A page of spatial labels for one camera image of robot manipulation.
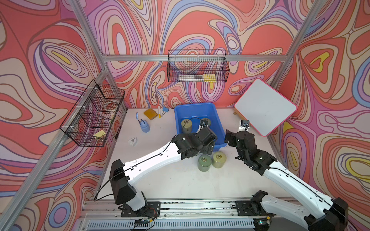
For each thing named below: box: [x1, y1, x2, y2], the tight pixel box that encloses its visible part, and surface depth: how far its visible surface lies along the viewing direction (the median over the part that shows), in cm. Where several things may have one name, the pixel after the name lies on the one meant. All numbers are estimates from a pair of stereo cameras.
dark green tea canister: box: [197, 154, 212, 172], surface depth 84 cm
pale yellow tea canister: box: [181, 118, 193, 134], surface depth 101 cm
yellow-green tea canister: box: [211, 151, 227, 169], surface depth 84 cm
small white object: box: [128, 136, 138, 147], surface depth 100 cm
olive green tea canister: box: [201, 117, 212, 128], surface depth 103 cm
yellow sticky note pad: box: [143, 108, 159, 121], surface depth 118 cm
